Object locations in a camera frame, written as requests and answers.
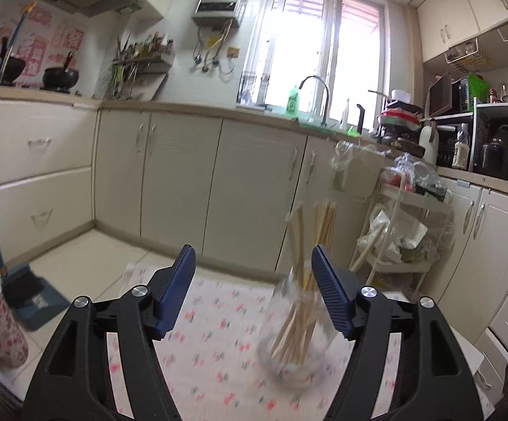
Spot green dish soap bottle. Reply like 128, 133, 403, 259
286, 85, 301, 119

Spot stack of kitchen containers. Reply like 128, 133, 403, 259
379, 90, 425, 156

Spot dark blue dustpan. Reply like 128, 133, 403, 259
0, 58, 71, 330

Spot water heater hoses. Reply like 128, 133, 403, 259
192, 22, 237, 75

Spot black microwave oven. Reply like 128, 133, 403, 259
425, 72, 474, 119

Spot white sauce bottle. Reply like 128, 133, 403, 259
452, 123, 471, 170

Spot metal sink faucet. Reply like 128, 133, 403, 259
299, 75, 330, 128

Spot green snack bag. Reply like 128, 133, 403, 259
468, 74, 489, 102

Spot clear plastic bag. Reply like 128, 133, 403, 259
330, 140, 386, 172

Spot pink wall poster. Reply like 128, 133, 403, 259
0, 4, 85, 88

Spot cream upper corner cabinets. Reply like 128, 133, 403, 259
416, 0, 508, 64

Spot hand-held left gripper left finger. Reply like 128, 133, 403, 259
23, 244, 197, 421

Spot white storage cart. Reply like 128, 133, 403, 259
350, 180, 454, 299

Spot white appliance shelf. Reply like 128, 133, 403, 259
473, 99, 508, 185

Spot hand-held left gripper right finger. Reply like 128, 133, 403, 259
312, 245, 485, 421

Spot cream lower kitchen cabinets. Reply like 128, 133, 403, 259
0, 96, 386, 273

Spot floral tablecloth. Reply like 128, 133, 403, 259
105, 263, 413, 421

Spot black electric kettle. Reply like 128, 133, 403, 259
482, 125, 508, 176

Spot cream side base cabinets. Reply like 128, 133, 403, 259
429, 175, 508, 404

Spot wall utensil rack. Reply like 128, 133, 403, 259
112, 33, 176, 99

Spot white thermos jug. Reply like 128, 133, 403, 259
418, 123, 439, 164

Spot kitchen window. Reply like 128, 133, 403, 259
254, 0, 388, 126

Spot black wok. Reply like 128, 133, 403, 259
42, 51, 80, 94
0, 37, 26, 86

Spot clear glass jar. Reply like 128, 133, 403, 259
257, 267, 340, 387

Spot white hanging bin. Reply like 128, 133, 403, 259
333, 145, 380, 202

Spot bunch of wooden chopsticks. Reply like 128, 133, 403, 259
270, 201, 339, 362

